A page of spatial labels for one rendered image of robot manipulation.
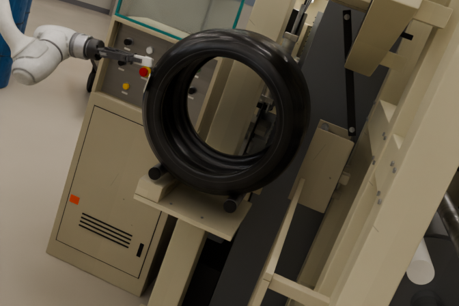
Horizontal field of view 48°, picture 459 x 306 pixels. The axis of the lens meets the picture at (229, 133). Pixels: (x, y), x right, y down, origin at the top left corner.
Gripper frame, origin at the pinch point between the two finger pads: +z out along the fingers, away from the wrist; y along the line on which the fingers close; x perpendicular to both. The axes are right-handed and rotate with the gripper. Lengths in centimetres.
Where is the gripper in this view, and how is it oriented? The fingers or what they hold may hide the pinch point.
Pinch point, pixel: (143, 61)
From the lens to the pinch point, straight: 182.6
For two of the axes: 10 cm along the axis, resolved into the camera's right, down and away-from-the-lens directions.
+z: 9.5, 2.5, -1.8
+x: -2.0, 9.5, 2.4
